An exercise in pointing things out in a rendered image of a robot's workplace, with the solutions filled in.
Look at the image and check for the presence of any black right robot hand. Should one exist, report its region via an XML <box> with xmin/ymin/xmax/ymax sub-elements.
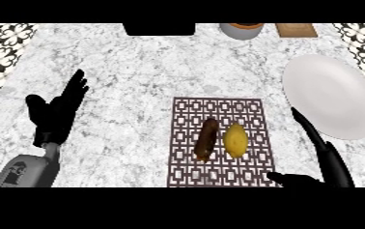
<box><xmin>265</xmin><ymin>106</ymin><xmax>357</xmax><ymax>188</ymax></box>

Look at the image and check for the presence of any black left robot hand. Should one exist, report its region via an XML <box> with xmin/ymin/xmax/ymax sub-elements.
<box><xmin>24</xmin><ymin>69</ymin><xmax>92</xmax><ymax>149</ymax></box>

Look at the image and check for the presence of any yellow lemon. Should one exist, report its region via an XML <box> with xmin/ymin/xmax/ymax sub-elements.
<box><xmin>224</xmin><ymin>122</ymin><xmax>250</xmax><ymax>159</ymax></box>

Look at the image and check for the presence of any white plate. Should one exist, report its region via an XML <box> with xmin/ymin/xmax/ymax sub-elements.
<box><xmin>281</xmin><ymin>53</ymin><xmax>365</xmax><ymax>141</ymax></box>

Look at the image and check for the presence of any brown patterned placemat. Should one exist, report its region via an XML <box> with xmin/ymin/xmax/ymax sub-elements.
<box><xmin>168</xmin><ymin>97</ymin><xmax>280</xmax><ymax>188</ymax></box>

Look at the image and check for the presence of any brown sweet potato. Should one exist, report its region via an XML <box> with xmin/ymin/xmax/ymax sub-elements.
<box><xmin>193</xmin><ymin>117</ymin><xmax>222</xmax><ymax>162</ymax></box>

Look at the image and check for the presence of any black appliance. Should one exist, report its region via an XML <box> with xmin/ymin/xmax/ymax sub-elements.
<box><xmin>122</xmin><ymin>23</ymin><xmax>197</xmax><ymax>37</ymax></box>

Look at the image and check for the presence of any wooden cutting board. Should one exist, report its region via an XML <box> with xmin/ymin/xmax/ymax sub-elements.
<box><xmin>274</xmin><ymin>23</ymin><xmax>320</xmax><ymax>39</ymax></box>

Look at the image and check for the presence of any grey pot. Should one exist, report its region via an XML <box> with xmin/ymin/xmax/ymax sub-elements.
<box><xmin>219</xmin><ymin>23</ymin><xmax>265</xmax><ymax>41</ymax></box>

